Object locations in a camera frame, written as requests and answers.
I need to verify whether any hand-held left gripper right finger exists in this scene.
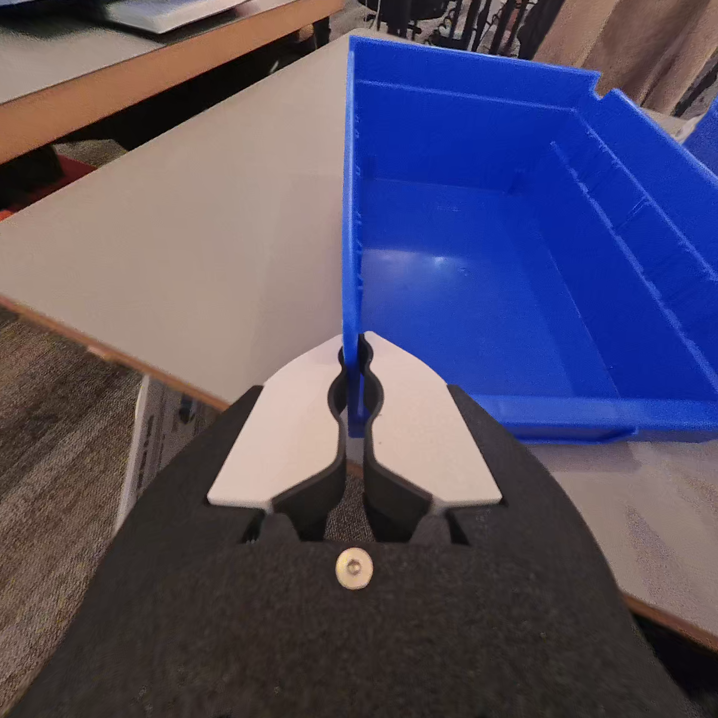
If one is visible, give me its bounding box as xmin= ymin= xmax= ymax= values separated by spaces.
xmin=362 ymin=332 xmax=503 ymax=542

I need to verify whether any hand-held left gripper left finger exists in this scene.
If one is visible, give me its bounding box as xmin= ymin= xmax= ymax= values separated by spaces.
xmin=206 ymin=335 xmax=344 ymax=542

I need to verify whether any blue plastic bin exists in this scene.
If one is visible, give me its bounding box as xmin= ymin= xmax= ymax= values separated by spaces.
xmin=342 ymin=35 xmax=718 ymax=444
xmin=683 ymin=98 xmax=718 ymax=175

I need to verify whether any white printed box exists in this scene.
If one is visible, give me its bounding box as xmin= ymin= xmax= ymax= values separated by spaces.
xmin=115 ymin=375 xmax=225 ymax=528

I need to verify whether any grey tray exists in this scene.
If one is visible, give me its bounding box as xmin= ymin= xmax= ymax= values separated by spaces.
xmin=107 ymin=0 xmax=259 ymax=34

